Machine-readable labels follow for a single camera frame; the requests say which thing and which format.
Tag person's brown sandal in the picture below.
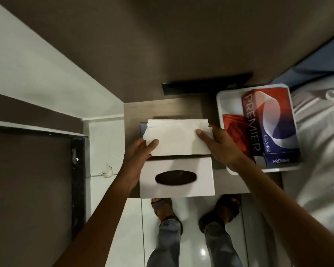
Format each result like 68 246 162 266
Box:
151 198 184 235
198 194 242 233

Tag red and blue tissue box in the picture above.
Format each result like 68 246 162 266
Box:
241 87 301 168

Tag person's right leg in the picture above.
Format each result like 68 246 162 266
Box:
203 221 244 267

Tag red plastic packet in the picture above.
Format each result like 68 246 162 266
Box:
223 114 254 159

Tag person's right brown sandal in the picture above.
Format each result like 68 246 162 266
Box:
198 194 242 233

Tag brown wooden nightstand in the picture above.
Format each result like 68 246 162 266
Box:
124 94 283 199

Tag blue pillow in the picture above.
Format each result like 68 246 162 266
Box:
270 30 334 90

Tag white tissue stack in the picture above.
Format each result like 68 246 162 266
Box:
143 118 214 157

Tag white plastic tray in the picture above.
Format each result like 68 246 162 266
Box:
216 83 302 176

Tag dark brown door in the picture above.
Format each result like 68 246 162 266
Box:
0 91 89 267

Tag white bed sheet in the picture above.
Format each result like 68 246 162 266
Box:
281 72 334 242

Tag black wall ledge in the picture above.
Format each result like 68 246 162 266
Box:
161 73 253 95

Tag person's left brown sandal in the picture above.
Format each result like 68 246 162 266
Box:
151 198 184 235

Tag white tissue box lid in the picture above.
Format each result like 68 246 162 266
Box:
139 155 215 199

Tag person's right hand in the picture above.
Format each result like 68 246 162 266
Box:
196 125 248 172

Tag person's left hand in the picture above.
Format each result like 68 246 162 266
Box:
119 137 160 190

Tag person's left forearm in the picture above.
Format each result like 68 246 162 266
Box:
53 175 141 267

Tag person's left leg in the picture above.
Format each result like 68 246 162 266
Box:
146 218 184 267

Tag white crumpled scrap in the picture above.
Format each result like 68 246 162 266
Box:
102 164 114 179

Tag person's right forearm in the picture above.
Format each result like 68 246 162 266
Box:
231 156 334 267

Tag person's leg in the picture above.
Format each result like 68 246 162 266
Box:
146 218 184 267
203 221 244 267

